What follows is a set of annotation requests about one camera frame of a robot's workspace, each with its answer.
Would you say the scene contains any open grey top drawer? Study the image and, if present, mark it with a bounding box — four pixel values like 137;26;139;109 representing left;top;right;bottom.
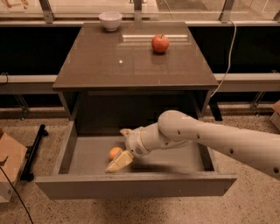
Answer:
34;94;238;200

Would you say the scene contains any orange fruit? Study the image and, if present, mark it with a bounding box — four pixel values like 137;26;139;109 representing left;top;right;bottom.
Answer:
108;147;122;160

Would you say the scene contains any black cable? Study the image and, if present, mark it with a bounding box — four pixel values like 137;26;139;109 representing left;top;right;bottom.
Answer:
0;165;35;224

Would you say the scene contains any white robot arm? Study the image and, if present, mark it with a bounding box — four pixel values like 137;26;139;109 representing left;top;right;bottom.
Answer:
106;110;280;179

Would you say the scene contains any black metal bar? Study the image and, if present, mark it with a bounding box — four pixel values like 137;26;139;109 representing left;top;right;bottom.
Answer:
20;124;48;182

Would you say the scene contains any cardboard box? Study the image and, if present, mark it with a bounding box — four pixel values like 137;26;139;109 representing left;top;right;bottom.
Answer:
0;129;27;203

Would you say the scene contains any grey cabinet with glossy top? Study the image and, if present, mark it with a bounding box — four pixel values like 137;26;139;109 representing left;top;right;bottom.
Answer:
52;21;220;136

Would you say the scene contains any white cable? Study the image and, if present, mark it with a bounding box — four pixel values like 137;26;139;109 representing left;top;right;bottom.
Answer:
209;19;238;99

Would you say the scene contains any white bowl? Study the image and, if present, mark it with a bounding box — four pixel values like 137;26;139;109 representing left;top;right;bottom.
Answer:
99;11;123;31

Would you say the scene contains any red apple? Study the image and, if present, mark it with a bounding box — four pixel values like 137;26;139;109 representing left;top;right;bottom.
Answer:
151;34;169;53

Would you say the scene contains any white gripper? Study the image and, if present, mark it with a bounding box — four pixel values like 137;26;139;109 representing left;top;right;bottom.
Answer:
105;127;150;173

